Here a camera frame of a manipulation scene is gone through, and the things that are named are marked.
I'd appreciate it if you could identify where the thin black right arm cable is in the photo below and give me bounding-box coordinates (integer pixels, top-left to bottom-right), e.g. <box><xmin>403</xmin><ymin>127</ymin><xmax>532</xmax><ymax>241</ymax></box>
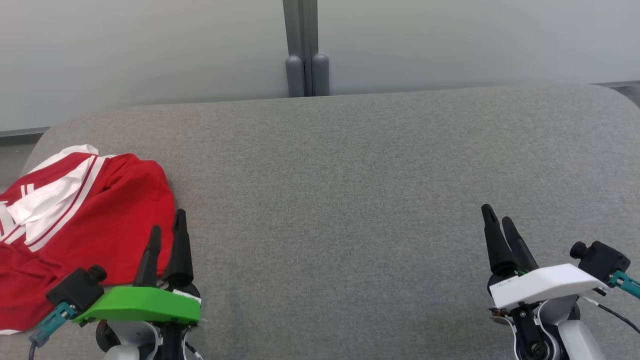
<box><xmin>580</xmin><ymin>294</ymin><xmax>640</xmax><ymax>334</ymax></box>

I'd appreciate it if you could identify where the grey partition post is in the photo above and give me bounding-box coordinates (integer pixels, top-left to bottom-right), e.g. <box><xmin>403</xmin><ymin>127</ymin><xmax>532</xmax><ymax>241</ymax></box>
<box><xmin>282</xmin><ymin>0</ymin><xmax>331</xmax><ymax>97</ymax></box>

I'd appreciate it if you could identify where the teal plug right camera cable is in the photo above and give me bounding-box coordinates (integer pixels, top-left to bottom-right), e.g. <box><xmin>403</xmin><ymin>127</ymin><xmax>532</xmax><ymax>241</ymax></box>
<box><xmin>607</xmin><ymin>270</ymin><xmax>640</xmax><ymax>301</ymax></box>

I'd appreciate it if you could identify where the grey fabric sofa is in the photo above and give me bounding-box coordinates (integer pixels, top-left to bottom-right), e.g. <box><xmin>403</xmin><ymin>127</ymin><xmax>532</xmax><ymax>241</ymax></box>
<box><xmin>0</xmin><ymin>82</ymin><xmax>640</xmax><ymax>360</ymax></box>

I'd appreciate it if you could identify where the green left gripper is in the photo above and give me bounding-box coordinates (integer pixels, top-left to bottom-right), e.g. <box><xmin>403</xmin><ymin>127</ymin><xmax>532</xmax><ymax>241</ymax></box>
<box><xmin>75</xmin><ymin>209</ymin><xmax>203</xmax><ymax>326</ymax></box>

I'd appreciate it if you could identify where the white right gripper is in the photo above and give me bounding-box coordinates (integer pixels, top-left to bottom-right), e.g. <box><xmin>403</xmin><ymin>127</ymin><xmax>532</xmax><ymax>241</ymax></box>
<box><xmin>481</xmin><ymin>203</ymin><xmax>611</xmax><ymax>311</ymax></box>

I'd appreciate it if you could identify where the teal plug left camera cable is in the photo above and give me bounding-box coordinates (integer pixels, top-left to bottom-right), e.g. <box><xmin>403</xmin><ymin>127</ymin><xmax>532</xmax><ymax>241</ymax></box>
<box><xmin>29</xmin><ymin>301</ymin><xmax>77</xmax><ymax>360</ymax></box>

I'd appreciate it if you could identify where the red basketball jersey black lettering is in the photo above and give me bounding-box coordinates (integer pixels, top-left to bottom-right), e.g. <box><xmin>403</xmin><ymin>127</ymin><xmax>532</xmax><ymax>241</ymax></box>
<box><xmin>0</xmin><ymin>144</ymin><xmax>177</xmax><ymax>281</ymax></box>

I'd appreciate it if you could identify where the teal plug camera cable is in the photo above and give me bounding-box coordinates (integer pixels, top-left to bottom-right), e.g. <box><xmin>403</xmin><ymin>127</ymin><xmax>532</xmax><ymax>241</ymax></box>
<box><xmin>607</xmin><ymin>270</ymin><xmax>640</xmax><ymax>301</ymax></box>
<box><xmin>29</xmin><ymin>301</ymin><xmax>77</xmax><ymax>360</ymax></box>

